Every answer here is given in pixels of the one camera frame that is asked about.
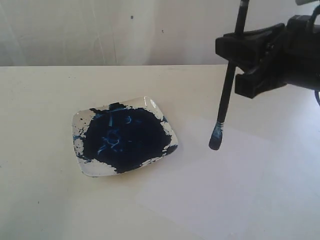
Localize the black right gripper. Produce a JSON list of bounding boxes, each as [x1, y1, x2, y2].
[[215, 15, 320, 98]]

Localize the black paintbrush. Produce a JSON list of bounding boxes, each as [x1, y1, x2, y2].
[[208, 0, 250, 151]]

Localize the white paper sheet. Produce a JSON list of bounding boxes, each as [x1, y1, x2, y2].
[[136, 118, 320, 240]]

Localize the white plate with blue paint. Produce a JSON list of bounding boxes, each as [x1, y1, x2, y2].
[[71, 96, 179, 177]]

